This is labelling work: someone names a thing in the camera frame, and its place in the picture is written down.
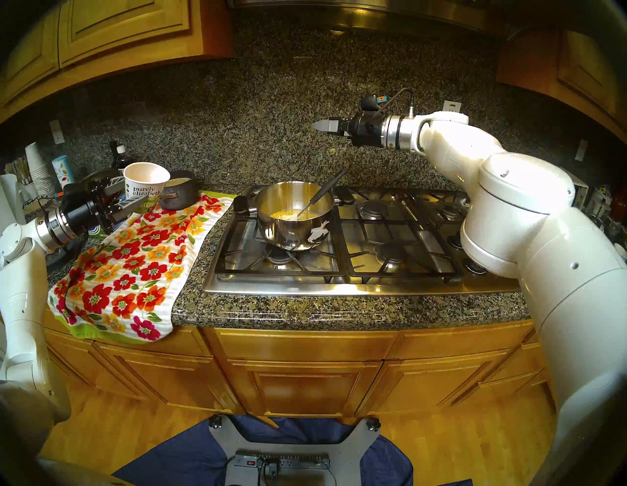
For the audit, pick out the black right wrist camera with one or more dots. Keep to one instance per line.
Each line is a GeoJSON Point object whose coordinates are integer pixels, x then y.
{"type": "Point", "coordinates": [370, 104]}

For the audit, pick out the dark frying pan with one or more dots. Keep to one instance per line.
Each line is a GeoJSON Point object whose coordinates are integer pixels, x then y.
{"type": "Point", "coordinates": [98, 175]}

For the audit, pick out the wooden lower cabinets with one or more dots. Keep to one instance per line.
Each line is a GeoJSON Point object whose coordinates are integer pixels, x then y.
{"type": "Point", "coordinates": [303, 382]}

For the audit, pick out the blue cloth cover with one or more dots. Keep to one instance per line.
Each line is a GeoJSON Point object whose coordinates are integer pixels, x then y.
{"type": "Point", "coordinates": [171, 460]}

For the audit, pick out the white paper towel roll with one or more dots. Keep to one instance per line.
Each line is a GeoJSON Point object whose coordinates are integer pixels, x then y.
{"type": "Point", "coordinates": [7, 196]}

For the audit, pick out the steel gas cooktop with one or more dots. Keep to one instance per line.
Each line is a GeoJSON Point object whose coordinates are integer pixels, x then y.
{"type": "Point", "coordinates": [401, 235]}

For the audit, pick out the steel range hood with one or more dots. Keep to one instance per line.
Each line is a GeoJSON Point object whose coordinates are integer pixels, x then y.
{"type": "Point", "coordinates": [372, 10]}

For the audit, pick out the white utensil cup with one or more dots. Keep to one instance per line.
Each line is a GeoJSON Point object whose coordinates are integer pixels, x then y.
{"type": "Point", "coordinates": [29, 190]}

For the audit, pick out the floral kitchen towel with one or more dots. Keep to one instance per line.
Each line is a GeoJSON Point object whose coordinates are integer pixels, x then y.
{"type": "Point", "coordinates": [127, 274]}

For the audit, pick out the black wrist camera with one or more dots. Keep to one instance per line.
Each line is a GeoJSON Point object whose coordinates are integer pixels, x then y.
{"type": "Point", "coordinates": [370, 104]}
{"type": "Point", "coordinates": [81, 193]}

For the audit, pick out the white wall switch plate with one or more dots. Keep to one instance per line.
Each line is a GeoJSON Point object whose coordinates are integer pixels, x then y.
{"type": "Point", "coordinates": [57, 131]}
{"type": "Point", "coordinates": [581, 150]}

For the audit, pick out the white capped dark bottle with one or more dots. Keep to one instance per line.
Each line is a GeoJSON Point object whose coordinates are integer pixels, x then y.
{"type": "Point", "coordinates": [122, 159]}

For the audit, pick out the wooden upper cabinet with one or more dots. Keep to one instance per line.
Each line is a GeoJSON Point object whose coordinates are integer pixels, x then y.
{"type": "Point", "coordinates": [578, 73]}
{"type": "Point", "coordinates": [122, 24]}

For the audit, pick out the small dark saucepan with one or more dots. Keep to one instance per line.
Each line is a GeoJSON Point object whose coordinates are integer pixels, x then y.
{"type": "Point", "coordinates": [183, 193]}

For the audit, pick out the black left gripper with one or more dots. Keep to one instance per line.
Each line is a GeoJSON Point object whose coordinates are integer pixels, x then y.
{"type": "Point", "coordinates": [85, 215]}

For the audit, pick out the white wall outlet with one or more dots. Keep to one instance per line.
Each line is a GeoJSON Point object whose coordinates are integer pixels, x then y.
{"type": "Point", "coordinates": [451, 105]}

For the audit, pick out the green white paper oats cup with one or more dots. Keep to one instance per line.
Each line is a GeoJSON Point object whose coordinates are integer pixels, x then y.
{"type": "Point", "coordinates": [147, 179]}

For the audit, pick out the stainless steel pot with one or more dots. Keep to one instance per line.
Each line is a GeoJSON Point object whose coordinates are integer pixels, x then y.
{"type": "Point", "coordinates": [289, 230]}

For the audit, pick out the grey power strip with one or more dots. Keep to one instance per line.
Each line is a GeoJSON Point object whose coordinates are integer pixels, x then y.
{"type": "Point", "coordinates": [289, 461]}

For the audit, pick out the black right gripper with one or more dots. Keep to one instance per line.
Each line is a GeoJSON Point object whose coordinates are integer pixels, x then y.
{"type": "Point", "coordinates": [367, 130]}

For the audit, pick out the patterned paper cup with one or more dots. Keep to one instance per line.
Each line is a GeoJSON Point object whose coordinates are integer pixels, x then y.
{"type": "Point", "coordinates": [63, 171]}

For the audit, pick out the black capped dark bottle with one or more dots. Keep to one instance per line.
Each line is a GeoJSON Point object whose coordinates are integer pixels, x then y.
{"type": "Point", "coordinates": [113, 152]}

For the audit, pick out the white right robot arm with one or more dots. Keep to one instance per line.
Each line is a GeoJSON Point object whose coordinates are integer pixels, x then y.
{"type": "Point", "coordinates": [529, 220]}

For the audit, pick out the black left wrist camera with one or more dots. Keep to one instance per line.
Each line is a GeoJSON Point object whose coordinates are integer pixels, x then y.
{"type": "Point", "coordinates": [81, 193]}

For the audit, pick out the white toaster oven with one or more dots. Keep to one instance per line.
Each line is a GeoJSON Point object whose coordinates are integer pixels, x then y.
{"type": "Point", "coordinates": [580, 193]}

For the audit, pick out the stack of white cups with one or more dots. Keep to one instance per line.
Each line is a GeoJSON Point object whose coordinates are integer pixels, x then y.
{"type": "Point", "coordinates": [36, 164]}

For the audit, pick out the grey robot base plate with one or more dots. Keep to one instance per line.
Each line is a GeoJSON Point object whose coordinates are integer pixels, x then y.
{"type": "Point", "coordinates": [348, 450]}

